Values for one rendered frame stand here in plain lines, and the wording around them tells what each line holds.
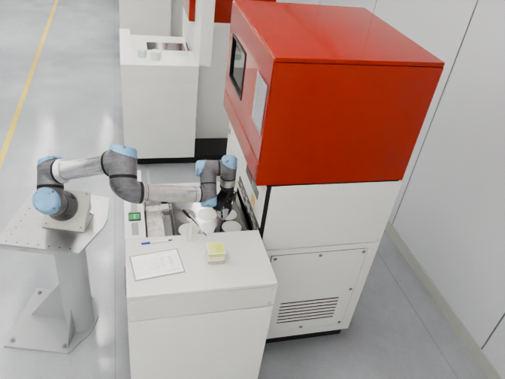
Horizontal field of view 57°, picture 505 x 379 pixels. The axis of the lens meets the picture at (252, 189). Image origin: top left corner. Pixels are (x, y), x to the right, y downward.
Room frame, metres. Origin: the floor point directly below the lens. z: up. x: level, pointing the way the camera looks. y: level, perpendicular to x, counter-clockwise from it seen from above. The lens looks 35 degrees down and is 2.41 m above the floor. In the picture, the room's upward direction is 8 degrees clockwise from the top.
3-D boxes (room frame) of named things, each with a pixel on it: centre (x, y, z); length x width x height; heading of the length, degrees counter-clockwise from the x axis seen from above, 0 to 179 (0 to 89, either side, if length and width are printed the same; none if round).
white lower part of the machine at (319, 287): (2.21, -0.26, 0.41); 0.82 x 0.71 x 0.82; 18
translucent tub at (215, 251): (1.48, 0.12, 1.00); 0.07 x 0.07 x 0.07; 19
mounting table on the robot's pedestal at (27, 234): (1.75, 0.94, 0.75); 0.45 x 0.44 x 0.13; 92
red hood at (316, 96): (2.20, -0.24, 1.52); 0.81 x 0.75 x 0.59; 18
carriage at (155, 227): (1.75, 0.46, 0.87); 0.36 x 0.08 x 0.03; 18
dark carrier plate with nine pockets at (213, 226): (1.85, 0.21, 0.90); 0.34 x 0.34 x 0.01; 18
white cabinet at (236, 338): (1.74, 0.29, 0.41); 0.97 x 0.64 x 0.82; 18
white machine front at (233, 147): (2.11, 0.06, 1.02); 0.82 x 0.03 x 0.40; 18
